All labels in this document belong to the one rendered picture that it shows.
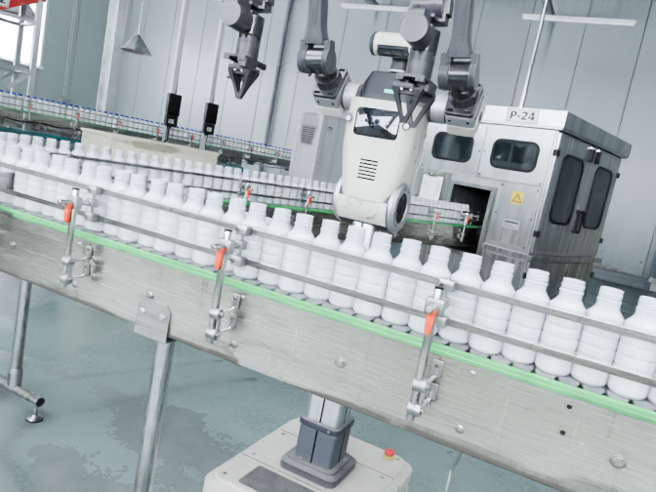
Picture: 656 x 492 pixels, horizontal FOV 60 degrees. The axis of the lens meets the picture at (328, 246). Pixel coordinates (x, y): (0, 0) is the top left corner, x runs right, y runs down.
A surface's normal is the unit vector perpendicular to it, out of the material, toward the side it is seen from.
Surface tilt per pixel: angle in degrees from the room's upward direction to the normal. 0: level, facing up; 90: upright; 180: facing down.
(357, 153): 90
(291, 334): 90
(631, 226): 90
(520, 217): 90
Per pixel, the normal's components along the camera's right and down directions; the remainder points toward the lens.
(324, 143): 0.70, 0.23
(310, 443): -0.44, 0.04
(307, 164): -0.69, -0.03
